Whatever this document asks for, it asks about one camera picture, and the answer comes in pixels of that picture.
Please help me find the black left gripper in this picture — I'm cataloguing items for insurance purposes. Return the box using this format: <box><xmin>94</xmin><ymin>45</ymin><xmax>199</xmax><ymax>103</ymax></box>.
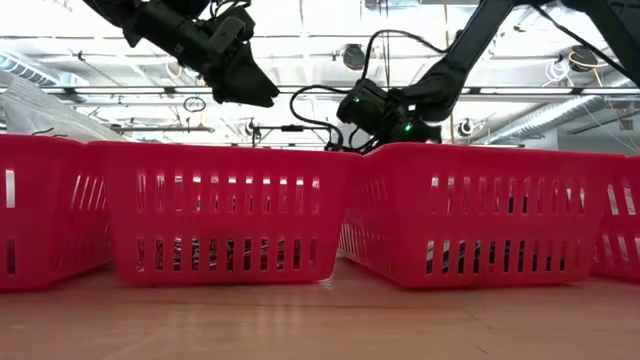
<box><xmin>199</xmin><ymin>4</ymin><xmax>280</xmax><ymax>107</ymax></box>

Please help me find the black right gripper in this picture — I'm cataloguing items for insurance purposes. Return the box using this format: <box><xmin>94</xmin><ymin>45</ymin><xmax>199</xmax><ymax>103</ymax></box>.
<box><xmin>377</xmin><ymin>107</ymin><xmax>444</xmax><ymax>145</ymax></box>

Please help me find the clear bag of cotton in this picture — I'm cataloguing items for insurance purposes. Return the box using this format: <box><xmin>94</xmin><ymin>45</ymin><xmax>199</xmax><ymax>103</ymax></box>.
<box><xmin>0</xmin><ymin>74</ymin><xmax>126</xmax><ymax>145</ymax></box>

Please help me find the black gantry stand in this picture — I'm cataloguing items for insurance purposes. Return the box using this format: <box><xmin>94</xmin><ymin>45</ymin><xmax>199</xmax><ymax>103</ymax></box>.
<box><xmin>251</xmin><ymin>123</ymin><xmax>332</xmax><ymax>149</ymax></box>

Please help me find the red slotted plastic basket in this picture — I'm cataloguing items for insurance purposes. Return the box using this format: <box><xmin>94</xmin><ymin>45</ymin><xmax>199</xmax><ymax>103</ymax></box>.
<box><xmin>0</xmin><ymin>133</ymin><xmax>115</xmax><ymax>292</ymax></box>
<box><xmin>88</xmin><ymin>140</ymin><xmax>362</xmax><ymax>288</ymax></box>
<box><xmin>592</xmin><ymin>153</ymin><xmax>640</xmax><ymax>282</ymax></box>
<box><xmin>338</xmin><ymin>141</ymin><xmax>627</xmax><ymax>291</ymax></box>

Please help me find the long ceiling light strip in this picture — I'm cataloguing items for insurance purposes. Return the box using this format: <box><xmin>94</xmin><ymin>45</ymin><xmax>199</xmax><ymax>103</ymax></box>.
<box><xmin>0</xmin><ymin>85</ymin><xmax>640</xmax><ymax>97</ymax></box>

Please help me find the small black hanging cable loop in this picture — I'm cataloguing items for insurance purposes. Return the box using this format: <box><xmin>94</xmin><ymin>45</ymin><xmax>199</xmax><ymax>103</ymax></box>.
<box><xmin>182</xmin><ymin>96</ymin><xmax>207</xmax><ymax>115</ymax></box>

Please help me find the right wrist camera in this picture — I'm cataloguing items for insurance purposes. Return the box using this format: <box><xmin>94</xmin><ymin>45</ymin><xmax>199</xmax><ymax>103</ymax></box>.
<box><xmin>337</xmin><ymin>78</ymin><xmax>389</xmax><ymax>135</ymax></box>

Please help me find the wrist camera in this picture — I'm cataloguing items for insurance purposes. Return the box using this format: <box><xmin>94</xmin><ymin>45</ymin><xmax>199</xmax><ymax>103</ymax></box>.
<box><xmin>207</xmin><ymin>14</ymin><xmax>247</xmax><ymax>55</ymax></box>
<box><xmin>337</xmin><ymin>78</ymin><xmax>389</xmax><ymax>135</ymax></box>

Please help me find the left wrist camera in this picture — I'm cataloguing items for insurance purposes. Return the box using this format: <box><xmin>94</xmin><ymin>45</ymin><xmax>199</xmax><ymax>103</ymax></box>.
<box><xmin>207</xmin><ymin>14</ymin><xmax>247</xmax><ymax>55</ymax></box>

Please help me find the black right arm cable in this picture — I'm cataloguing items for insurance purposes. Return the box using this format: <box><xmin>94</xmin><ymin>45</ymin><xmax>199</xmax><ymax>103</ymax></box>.
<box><xmin>288</xmin><ymin>83</ymin><xmax>351</xmax><ymax>153</ymax></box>

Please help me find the dark horizontal pipe rail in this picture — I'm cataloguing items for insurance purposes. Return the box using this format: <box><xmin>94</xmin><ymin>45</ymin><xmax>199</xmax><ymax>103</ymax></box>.
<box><xmin>107</xmin><ymin>124</ymin><xmax>215</xmax><ymax>135</ymax></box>

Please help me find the yellow hanging cable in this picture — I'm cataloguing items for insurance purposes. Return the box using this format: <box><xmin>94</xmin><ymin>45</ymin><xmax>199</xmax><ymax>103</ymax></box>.
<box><xmin>442</xmin><ymin>0</ymin><xmax>457</xmax><ymax>146</ymax></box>

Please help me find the silver ventilation duct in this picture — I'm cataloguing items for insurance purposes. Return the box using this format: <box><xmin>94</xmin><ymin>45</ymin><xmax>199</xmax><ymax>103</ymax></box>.
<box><xmin>487</xmin><ymin>93</ymin><xmax>621</xmax><ymax>146</ymax></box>
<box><xmin>0</xmin><ymin>49</ymin><xmax>91</xmax><ymax>90</ymax></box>

